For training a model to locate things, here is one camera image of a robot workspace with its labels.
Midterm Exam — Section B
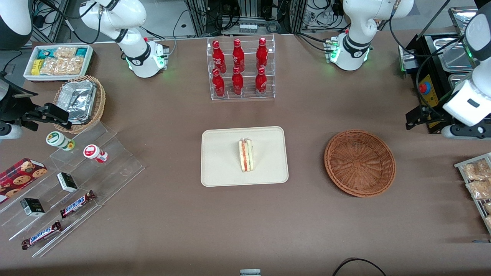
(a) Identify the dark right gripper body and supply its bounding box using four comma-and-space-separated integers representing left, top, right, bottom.
0, 75, 40, 124

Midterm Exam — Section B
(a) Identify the triangle sandwich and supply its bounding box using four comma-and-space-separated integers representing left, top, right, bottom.
238, 138, 255, 173

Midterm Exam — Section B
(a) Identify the aluminium foil tray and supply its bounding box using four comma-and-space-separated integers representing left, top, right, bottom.
59, 80, 97, 125

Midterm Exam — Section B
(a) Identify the light wicker basket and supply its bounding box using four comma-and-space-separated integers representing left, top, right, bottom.
53, 75, 106, 134

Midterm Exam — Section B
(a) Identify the brown wicker basket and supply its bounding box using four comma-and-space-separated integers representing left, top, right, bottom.
324, 130, 396, 198

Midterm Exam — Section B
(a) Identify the cream plastic tray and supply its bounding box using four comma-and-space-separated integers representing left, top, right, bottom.
201, 126, 289, 187

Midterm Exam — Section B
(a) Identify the green lid yogurt cup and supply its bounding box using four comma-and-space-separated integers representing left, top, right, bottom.
46, 131, 76, 151

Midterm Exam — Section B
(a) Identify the large clear cracker bag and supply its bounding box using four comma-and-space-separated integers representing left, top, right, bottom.
40, 56, 84, 76

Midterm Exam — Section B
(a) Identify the red lid yogurt cup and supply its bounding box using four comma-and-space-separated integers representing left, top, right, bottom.
83, 144, 109, 164

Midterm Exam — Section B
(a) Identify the small clear cracker bag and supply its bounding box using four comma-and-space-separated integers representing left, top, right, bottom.
54, 46, 77, 59

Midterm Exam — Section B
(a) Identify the white snack bin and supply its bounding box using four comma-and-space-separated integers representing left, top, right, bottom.
23, 44, 94, 82

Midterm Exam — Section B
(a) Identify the red cookie box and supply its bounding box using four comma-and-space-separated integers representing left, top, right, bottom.
0, 158, 48, 197

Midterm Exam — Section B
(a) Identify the small black box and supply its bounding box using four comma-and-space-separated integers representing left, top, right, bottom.
56, 172, 79, 193
20, 197, 46, 217

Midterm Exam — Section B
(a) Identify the clear bag of snacks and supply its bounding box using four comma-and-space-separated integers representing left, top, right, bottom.
462, 159, 491, 181
466, 180, 491, 200

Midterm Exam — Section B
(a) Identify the clear acrylic stepped display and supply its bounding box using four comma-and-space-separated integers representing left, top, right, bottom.
0, 122, 146, 258

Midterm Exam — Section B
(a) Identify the brown snickers bar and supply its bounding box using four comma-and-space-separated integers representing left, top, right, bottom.
60, 190, 97, 219
21, 220, 62, 250

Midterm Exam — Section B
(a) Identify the red cola bottle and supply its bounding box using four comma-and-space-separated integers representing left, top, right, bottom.
212, 69, 226, 97
212, 40, 227, 74
256, 38, 269, 71
231, 67, 244, 96
232, 39, 245, 73
255, 67, 268, 97

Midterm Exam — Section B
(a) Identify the clear acrylic bottle rack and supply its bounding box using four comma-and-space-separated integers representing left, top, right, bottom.
206, 34, 276, 101

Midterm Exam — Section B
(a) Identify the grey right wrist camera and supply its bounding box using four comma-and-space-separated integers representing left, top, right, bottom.
0, 122, 23, 141

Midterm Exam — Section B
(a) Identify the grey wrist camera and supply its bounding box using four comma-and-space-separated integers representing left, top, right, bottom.
441, 122, 491, 140
0, 122, 23, 141

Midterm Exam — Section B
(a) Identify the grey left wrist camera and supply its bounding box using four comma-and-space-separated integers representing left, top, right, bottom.
441, 122, 491, 140

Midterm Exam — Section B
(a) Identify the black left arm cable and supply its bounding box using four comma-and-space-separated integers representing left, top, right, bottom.
416, 35, 467, 117

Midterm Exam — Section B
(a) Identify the metal wire tray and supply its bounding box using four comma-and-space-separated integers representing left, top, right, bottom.
454, 152, 491, 235

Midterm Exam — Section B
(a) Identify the black looped table cable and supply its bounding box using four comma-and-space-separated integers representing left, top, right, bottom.
331, 258, 388, 276

